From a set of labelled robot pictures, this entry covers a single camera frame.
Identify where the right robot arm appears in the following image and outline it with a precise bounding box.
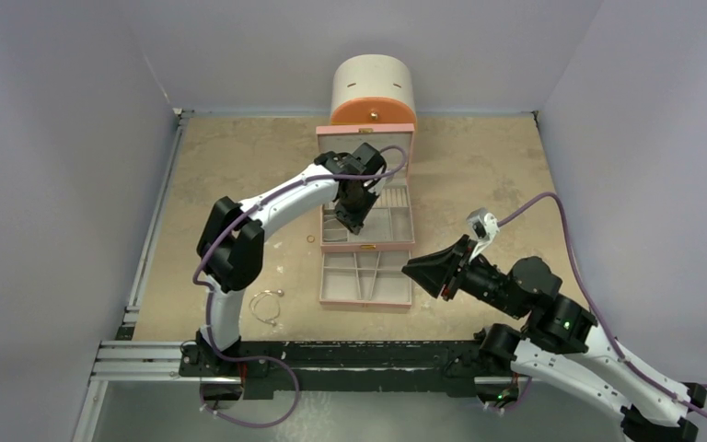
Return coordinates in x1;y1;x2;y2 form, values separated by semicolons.
401;236;707;441

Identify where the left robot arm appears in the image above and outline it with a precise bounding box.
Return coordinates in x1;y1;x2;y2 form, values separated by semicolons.
191;143;408;377

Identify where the pink jewelry box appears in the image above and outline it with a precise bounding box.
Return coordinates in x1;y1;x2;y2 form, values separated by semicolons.
316;123;415;253

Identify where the pink box pull-out drawer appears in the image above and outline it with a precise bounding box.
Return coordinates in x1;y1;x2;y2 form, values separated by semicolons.
319;250;412;308

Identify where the round beige orange box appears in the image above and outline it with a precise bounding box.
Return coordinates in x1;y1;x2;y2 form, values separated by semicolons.
330;54;417;125

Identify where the silver pearl bangle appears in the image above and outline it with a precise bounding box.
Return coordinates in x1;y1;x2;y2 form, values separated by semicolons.
248;289;285;327

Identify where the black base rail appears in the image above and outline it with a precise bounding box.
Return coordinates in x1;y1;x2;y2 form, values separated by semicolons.
179;339;515;400

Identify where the aluminium frame rail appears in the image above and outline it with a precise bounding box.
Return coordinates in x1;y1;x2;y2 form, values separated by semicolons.
72;110;195;441

